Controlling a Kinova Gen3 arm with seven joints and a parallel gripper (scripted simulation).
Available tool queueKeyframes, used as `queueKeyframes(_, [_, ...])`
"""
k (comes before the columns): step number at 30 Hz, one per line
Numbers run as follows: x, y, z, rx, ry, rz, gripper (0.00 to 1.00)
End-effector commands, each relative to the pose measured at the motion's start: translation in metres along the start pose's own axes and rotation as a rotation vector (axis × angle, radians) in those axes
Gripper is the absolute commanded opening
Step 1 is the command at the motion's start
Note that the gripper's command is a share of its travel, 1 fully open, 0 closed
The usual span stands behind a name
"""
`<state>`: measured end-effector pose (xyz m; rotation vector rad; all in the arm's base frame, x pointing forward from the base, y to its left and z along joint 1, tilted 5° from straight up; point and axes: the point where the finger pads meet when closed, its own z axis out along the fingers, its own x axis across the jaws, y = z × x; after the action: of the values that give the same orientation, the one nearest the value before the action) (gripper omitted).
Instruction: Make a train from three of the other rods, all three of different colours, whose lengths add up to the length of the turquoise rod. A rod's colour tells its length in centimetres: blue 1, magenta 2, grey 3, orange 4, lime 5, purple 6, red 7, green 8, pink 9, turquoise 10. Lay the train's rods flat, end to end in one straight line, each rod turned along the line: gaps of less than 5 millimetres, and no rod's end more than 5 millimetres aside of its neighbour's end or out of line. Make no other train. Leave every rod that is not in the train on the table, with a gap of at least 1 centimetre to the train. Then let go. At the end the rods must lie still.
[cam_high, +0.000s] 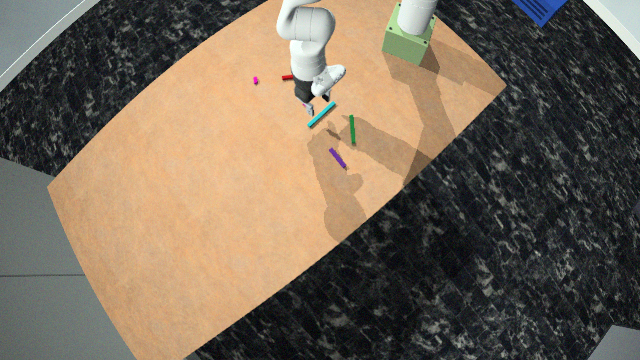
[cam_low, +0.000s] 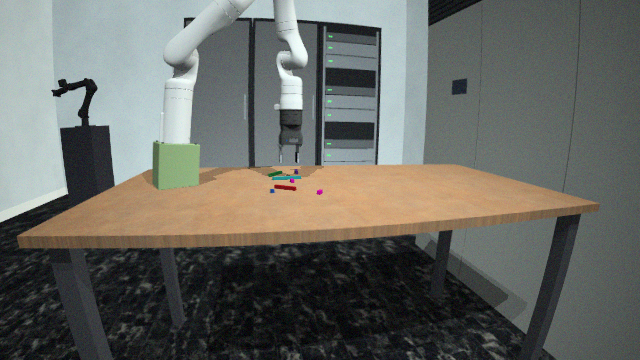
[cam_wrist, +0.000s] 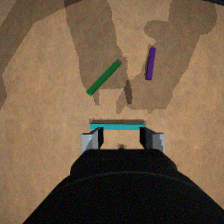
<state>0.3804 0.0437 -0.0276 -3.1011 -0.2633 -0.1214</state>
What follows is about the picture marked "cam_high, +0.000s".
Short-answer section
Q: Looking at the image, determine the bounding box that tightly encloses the purple rod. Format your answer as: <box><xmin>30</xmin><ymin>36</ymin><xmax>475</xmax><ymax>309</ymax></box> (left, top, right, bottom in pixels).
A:
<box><xmin>329</xmin><ymin>148</ymin><xmax>346</xmax><ymax>168</ymax></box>

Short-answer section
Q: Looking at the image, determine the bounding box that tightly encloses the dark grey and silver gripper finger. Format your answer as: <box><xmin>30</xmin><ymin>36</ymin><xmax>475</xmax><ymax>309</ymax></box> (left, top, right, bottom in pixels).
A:
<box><xmin>322</xmin><ymin>89</ymin><xmax>332</xmax><ymax>102</ymax></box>
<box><xmin>297</xmin><ymin>98</ymin><xmax>314</xmax><ymax>117</ymax></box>

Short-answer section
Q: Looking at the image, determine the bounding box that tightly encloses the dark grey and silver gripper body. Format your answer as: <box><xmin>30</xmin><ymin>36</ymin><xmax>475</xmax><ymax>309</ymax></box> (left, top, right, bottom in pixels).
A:
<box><xmin>291</xmin><ymin>57</ymin><xmax>346</xmax><ymax>103</ymax></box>

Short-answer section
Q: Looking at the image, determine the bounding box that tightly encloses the turquoise rod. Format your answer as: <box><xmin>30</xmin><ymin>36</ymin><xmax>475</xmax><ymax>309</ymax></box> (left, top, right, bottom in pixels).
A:
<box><xmin>307</xmin><ymin>101</ymin><xmax>336</xmax><ymax>128</ymax></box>

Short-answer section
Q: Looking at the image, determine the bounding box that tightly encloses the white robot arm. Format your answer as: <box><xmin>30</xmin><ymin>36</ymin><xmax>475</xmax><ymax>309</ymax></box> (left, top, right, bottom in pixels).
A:
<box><xmin>277</xmin><ymin>0</ymin><xmax>438</xmax><ymax>69</ymax></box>

